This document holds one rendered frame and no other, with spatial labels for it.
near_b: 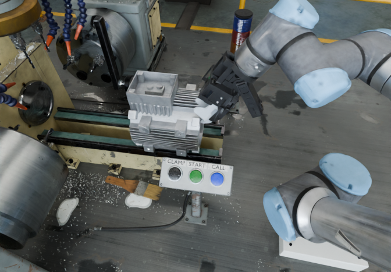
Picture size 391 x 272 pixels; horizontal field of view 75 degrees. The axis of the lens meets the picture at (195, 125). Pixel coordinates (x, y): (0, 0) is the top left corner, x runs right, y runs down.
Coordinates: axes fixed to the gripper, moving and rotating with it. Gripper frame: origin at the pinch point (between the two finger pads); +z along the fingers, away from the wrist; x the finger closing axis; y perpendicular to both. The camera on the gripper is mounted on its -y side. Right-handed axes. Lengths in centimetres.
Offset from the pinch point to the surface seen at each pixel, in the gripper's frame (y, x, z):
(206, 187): -3.8, 18.0, 1.7
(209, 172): -2.9, 15.1, -0.1
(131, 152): 11.6, 1.3, 28.1
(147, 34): 24, -56, 24
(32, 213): 27.9, 29.5, 19.8
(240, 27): -1.1, -33.1, -11.8
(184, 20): -4, -263, 119
